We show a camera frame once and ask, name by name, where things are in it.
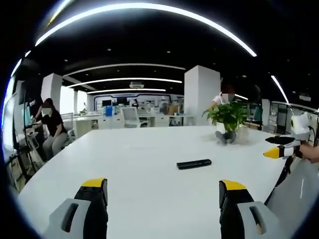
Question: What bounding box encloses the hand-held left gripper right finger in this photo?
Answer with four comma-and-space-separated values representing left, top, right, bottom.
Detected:
219, 179, 284, 239

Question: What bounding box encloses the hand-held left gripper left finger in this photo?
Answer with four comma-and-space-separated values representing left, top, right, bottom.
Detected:
42, 178, 109, 239

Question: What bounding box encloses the black remote control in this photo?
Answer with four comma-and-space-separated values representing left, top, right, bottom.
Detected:
176, 159, 212, 170

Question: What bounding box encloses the person's right hand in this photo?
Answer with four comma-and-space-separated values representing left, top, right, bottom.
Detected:
295, 143, 319, 164

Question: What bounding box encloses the grey chair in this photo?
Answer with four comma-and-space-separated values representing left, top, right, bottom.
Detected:
264, 156, 319, 239

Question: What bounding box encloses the green potted plant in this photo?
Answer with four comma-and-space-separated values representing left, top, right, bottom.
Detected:
202, 102, 250, 145

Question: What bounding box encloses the white office desk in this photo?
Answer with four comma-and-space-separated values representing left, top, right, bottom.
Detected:
72, 113, 125, 139

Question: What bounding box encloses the white square pillar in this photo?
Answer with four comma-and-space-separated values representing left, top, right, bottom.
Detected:
40, 73, 63, 105
183, 65, 221, 126

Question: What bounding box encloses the white office chair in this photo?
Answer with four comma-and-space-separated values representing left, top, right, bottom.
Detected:
122, 107, 148, 128

